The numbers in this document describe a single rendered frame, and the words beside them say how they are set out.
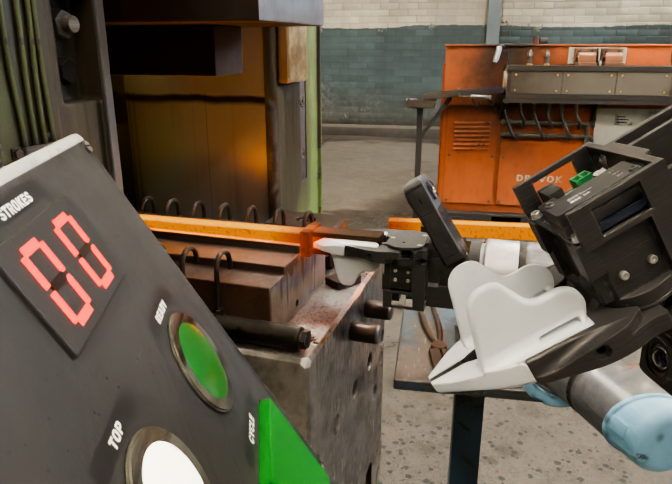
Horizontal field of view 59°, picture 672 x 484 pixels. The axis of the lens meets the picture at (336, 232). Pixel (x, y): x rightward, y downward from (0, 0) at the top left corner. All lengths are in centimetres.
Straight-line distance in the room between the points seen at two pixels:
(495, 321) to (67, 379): 21
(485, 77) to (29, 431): 413
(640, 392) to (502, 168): 371
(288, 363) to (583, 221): 44
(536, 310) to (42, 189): 24
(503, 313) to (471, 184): 402
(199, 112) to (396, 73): 730
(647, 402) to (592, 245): 36
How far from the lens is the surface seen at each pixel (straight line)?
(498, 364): 33
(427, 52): 828
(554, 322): 33
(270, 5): 66
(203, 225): 83
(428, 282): 75
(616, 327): 33
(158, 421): 26
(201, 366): 31
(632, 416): 66
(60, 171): 31
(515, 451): 211
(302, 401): 70
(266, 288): 69
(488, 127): 426
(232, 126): 106
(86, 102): 64
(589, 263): 32
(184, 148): 111
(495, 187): 436
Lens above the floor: 125
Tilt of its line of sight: 18 degrees down
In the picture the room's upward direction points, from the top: straight up
